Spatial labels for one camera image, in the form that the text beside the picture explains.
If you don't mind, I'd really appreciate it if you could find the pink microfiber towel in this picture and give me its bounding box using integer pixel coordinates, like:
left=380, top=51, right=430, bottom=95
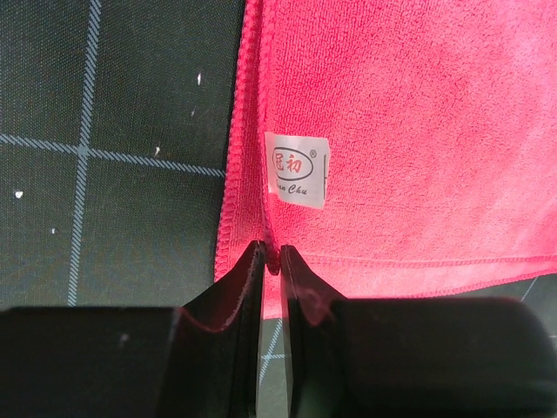
left=214, top=1, right=556, bottom=318

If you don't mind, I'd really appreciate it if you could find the black grid cutting mat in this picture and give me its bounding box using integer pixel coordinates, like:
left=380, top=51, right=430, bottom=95
left=0, top=0, right=557, bottom=393

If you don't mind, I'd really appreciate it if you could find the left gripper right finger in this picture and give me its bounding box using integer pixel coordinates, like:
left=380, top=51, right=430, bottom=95
left=280, top=246, right=346, bottom=417

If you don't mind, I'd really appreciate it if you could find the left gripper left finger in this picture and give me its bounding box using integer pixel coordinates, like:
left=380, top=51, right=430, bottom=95
left=156, top=241, right=265, bottom=417

